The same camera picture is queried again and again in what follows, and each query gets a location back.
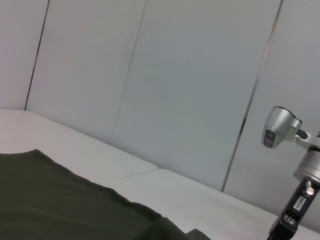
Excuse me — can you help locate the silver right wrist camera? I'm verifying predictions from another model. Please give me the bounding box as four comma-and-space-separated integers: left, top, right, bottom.
261, 106, 313, 151

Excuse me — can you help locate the dark green shirt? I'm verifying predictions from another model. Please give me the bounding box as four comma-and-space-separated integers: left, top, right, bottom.
0, 149, 211, 240

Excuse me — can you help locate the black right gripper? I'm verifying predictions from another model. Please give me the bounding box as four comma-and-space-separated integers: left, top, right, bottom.
267, 177, 320, 240

